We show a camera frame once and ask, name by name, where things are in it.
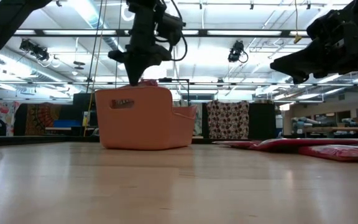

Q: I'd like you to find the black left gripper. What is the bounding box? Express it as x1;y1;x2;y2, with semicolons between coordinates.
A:
108;0;172;87

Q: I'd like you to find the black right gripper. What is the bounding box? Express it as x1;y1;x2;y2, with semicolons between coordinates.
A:
270;0;358;85

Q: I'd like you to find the orange plastic basket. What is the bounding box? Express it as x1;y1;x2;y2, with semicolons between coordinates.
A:
94;86;198;151

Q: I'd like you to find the black panel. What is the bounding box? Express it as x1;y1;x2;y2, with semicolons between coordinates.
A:
249;102;277;140

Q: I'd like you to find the wooden background table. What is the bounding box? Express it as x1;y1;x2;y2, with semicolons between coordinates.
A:
292;125;358;133

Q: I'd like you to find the pale floral cloth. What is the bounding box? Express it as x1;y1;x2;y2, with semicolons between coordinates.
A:
193;103;203;137

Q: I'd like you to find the blue box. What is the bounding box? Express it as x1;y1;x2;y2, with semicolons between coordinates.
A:
53;119;82;129

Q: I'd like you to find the circle patterned cloth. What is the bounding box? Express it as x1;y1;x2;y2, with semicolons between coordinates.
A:
206;100;250;140

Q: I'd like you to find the orange brown tapestry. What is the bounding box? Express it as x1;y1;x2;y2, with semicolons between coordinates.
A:
25;102;63;136

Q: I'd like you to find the floral patterned cloth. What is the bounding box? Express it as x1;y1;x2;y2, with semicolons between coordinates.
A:
0;100;21;137

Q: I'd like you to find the yellow hanging cable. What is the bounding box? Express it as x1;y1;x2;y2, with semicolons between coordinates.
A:
293;0;303;45

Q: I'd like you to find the silver air duct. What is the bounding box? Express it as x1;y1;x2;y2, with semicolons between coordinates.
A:
73;0;130;65

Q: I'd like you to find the black metal stand frame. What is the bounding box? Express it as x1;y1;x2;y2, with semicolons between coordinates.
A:
158;77;190;106

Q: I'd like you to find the thin black hanging cable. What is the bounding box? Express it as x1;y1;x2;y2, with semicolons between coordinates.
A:
114;0;123;90

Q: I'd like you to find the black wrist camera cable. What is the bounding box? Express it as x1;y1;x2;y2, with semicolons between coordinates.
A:
169;0;188;62

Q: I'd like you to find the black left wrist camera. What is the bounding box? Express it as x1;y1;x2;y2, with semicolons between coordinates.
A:
156;12;187;47

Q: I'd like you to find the white hanging ring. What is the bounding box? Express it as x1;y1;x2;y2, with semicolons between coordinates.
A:
121;2;134;22

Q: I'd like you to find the yellow cord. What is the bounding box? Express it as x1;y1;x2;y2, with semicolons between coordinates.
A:
83;49;101;138

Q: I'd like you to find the thin black frame rail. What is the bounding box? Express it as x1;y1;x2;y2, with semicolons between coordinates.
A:
0;80;358;87

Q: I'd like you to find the black overhead camera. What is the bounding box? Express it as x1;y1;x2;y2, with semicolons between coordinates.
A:
19;39;50;62
227;40;249;64

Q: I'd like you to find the black table edge rail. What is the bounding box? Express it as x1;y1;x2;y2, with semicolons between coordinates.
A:
0;134;358;147

